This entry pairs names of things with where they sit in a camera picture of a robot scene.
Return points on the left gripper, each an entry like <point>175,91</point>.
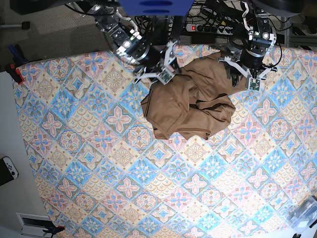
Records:
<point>247,70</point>

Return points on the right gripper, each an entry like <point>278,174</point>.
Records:
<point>157,65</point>

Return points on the brown t-shirt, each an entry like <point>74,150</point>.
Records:
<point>194,102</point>

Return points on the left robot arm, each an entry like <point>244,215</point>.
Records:
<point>251,40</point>

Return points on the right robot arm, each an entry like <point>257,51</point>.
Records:
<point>143,42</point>

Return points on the white power strip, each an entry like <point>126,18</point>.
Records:
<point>211,29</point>

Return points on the patterned tablecloth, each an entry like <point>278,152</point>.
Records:
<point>101,173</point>

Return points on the red and black clamp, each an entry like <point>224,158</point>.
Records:
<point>14,73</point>

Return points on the clear plastic box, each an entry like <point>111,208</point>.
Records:
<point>305,216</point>

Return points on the game console with white controller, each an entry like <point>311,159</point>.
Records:
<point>8,171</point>

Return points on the black clamp at bottom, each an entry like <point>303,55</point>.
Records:
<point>53,230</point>

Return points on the white floor vent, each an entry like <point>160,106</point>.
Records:
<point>33,225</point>

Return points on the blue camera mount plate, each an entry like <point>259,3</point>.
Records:
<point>156,7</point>

